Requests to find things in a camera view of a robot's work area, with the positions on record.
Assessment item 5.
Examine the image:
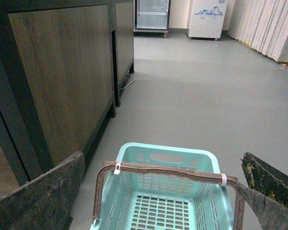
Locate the light teal plastic basket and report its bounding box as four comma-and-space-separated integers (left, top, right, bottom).
91, 142, 234, 230

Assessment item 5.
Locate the glass display fridge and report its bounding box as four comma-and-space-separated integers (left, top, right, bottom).
133, 0, 171, 38

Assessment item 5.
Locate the white floor cable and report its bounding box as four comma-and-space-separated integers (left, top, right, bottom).
119, 74, 136, 91

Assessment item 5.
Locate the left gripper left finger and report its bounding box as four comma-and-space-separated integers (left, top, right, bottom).
0, 151, 85, 230

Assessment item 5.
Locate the dark wooden display stand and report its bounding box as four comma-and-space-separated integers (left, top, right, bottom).
0, 0, 134, 197

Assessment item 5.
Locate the brown basket handle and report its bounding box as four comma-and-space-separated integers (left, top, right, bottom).
92, 161, 245, 230

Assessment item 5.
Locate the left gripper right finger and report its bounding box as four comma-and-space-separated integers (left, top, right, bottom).
240, 152, 288, 230

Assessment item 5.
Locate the white chest freezer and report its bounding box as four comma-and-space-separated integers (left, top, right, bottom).
187, 0, 228, 40

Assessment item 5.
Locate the white curtain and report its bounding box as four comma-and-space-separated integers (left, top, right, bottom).
228, 0, 288, 63

